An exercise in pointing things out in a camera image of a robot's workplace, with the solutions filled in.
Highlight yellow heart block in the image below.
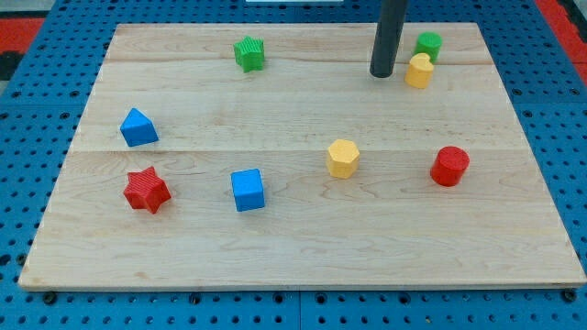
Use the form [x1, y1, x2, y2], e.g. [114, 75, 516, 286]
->
[404, 53, 435, 89]

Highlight red cylinder block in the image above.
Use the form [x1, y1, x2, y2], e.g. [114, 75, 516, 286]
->
[429, 146, 471, 187]

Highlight wooden board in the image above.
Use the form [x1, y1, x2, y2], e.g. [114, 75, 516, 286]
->
[19, 23, 586, 292]

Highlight blue triangle block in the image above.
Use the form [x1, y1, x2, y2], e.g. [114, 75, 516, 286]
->
[119, 108, 159, 147]

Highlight yellow hexagon block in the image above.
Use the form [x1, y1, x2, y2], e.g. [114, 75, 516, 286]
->
[327, 139, 360, 179]

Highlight green star block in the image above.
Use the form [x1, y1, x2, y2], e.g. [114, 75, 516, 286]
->
[233, 36, 265, 72]

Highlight red star block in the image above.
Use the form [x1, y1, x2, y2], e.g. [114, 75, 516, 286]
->
[123, 167, 172, 214]

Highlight blue cube block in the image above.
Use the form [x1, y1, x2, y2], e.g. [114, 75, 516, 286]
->
[230, 169, 265, 212]

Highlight green cylinder block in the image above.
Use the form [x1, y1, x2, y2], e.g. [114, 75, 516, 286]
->
[413, 31, 443, 63]

